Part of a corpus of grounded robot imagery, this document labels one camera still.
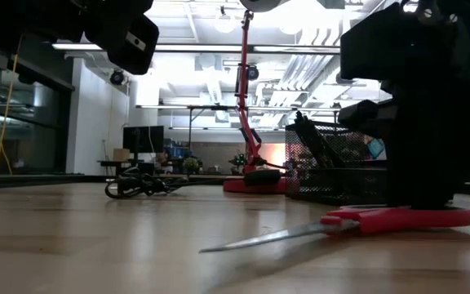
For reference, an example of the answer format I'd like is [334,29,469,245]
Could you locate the black table frame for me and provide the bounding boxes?
[0,173,109,185]

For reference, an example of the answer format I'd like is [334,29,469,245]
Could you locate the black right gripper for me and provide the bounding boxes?
[338,2,470,210]

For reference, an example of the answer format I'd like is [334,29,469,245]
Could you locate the red-handled scissors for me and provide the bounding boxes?
[198,206,470,254]

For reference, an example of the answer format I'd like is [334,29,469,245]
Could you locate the red desk lamp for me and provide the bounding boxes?
[222,0,287,195]

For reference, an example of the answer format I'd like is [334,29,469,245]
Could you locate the black lamp power cord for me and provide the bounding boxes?
[104,165,283,200]

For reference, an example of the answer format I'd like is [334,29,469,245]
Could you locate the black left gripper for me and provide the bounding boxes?
[61,0,161,77]

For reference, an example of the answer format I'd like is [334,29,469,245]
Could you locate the black mesh desk organizer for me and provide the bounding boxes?
[285,120,389,207]

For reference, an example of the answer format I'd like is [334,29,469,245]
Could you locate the colourful patchwork quilt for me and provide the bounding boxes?
[364,136,387,160]

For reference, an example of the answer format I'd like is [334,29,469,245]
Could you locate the potted green plant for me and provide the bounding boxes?
[183,157,200,176]

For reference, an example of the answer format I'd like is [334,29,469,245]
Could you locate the black computer monitor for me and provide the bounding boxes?
[122,125,165,154]

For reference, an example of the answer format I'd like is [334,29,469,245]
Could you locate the black marker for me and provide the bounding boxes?
[294,110,328,164]

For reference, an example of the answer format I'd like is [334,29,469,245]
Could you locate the round black ceiling fixture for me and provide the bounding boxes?
[110,69,126,87]

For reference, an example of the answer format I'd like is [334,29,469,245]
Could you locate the black clear-barrel pen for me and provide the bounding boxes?
[312,126,344,168]

